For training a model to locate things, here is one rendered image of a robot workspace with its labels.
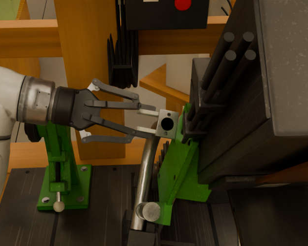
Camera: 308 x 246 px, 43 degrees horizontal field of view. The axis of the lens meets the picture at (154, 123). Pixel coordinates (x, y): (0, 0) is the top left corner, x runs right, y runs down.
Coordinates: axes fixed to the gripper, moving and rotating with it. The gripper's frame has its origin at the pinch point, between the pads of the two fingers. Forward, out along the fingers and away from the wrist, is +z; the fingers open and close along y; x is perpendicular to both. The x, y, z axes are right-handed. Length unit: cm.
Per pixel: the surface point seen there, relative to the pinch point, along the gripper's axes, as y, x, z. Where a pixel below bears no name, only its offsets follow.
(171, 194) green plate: -13.5, -4.9, 4.6
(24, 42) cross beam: 18.2, 28.6, -32.4
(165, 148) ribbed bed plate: -4.0, 12.1, 6.1
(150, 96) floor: 45, 213, 36
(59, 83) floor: 46, 242, -34
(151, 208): -17.1, -0.4, 2.3
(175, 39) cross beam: 25.9, 21.7, 6.5
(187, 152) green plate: -5.5, -12.0, 4.4
